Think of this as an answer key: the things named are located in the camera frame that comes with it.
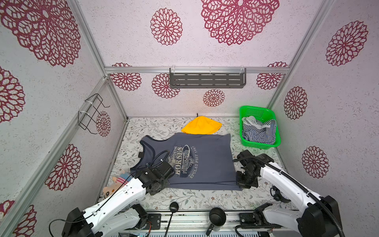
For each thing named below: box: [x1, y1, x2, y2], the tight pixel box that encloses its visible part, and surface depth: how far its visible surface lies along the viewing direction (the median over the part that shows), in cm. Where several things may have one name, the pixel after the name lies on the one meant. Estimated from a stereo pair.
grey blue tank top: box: [130, 132, 242, 191], surface depth 102 cm
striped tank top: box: [241, 115, 277, 146], surface depth 107 cm
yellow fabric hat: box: [181, 116, 223, 135], surface depth 115 cm
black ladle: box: [164, 201, 180, 237], surface depth 79 cm
